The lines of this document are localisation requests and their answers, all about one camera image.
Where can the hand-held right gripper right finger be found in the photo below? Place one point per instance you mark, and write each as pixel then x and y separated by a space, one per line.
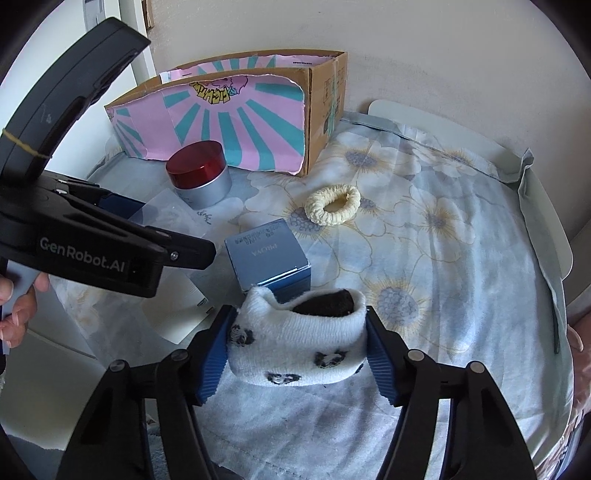
pixel 383 364

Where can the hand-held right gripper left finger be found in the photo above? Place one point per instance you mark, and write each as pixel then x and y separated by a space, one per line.
pixel 216 364

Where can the blue square box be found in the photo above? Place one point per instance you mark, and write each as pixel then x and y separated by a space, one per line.
pixel 268 258

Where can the white paper card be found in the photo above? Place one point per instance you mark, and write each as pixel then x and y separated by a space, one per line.
pixel 175 314

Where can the pale blue floral cloth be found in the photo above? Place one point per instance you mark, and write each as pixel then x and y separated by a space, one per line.
pixel 438 258

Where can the white panda print sock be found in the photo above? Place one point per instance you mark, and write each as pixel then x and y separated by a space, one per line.
pixel 295 341

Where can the cardboard box with pink lining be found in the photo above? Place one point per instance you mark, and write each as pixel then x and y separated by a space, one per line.
pixel 258 120

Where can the brown cardboard piece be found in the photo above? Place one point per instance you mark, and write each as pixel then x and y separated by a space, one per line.
pixel 147 14

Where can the person's left hand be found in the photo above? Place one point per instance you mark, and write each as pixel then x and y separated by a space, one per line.
pixel 18 318

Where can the cream hair scrunchie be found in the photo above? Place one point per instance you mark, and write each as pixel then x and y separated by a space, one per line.
pixel 332 205

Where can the clear plastic bag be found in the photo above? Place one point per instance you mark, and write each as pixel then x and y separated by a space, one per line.
pixel 184 221

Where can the silver jar with red lid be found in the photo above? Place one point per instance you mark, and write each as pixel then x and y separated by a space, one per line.
pixel 201 177

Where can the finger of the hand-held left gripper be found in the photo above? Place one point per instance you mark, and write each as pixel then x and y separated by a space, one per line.
pixel 122 205
pixel 184 256

